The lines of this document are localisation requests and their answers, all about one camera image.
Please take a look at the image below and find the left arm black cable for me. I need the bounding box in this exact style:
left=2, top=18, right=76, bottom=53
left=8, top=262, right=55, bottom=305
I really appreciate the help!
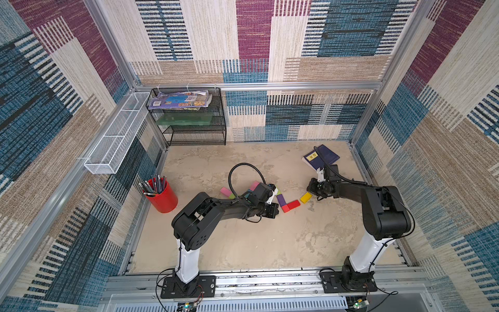
left=227, top=162, right=266, bottom=198

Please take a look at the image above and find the yellow block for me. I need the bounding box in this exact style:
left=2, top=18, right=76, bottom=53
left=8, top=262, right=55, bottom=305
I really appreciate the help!
left=300, top=192, right=313, bottom=204

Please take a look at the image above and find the purple block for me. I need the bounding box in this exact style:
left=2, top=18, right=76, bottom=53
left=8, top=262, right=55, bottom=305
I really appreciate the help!
left=277, top=194, right=287, bottom=207

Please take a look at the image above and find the red long block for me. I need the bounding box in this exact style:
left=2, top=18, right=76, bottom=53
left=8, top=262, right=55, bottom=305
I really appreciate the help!
left=287, top=200, right=301, bottom=210

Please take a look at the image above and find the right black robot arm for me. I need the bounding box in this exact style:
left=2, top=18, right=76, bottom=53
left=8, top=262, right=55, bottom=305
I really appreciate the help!
left=307, top=178, right=412, bottom=288

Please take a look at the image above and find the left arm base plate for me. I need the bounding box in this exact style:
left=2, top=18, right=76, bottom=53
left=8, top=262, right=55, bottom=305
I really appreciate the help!
left=160, top=275, right=216, bottom=299

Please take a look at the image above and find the red small block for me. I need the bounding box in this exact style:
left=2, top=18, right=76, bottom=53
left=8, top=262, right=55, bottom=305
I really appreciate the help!
left=281, top=205, right=291, bottom=213

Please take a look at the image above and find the colourful magazine on rack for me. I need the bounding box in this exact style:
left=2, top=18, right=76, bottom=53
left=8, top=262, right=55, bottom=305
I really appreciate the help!
left=148, top=90, right=213, bottom=111

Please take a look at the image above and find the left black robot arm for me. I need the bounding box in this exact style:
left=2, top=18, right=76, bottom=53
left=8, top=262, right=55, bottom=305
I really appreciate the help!
left=172, top=191, right=279, bottom=285

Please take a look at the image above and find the pink block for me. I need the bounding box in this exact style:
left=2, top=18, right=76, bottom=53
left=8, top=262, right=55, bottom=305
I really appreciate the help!
left=220, top=187, right=233, bottom=197
left=249, top=181, right=260, bottom=191

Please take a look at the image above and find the red pen cup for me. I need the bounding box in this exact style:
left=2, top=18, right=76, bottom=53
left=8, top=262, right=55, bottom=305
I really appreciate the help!
left=143, top=178, right=179, bottom=213

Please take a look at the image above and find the dark blue notebook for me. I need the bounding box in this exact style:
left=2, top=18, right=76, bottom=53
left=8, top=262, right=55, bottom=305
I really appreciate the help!
left=302, top=144, right=340, bottom=171

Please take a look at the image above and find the green tray in rack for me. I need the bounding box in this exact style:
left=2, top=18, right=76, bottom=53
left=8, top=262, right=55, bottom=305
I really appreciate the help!
left=156, top=113, right=213, bottom=126

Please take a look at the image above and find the black wire shelf rack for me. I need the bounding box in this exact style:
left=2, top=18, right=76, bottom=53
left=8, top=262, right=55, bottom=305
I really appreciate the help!
left=146, top=88, right=227, bottom=146

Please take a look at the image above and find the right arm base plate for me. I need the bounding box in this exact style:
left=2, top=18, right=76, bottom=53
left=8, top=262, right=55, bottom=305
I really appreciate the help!
left=319, top=268, right=378, bottom=294

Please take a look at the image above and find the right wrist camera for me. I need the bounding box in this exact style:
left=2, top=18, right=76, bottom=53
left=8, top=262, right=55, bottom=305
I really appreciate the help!
left=317, top=165, right=341, bottom=183

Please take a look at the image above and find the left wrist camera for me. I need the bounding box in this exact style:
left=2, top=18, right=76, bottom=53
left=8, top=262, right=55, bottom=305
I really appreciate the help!
left=248, top=183, right=277, bottom=205

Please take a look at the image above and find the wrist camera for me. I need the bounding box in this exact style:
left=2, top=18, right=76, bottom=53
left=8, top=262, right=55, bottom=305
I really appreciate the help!
left=248, top=183, right=277, bottom=205
left=317, top=165, right=341, bottom=183

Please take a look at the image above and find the white wire wall basket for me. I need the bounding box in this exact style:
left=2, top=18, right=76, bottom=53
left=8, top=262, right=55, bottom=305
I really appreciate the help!
left=84, top=92, right=148, bottom=174

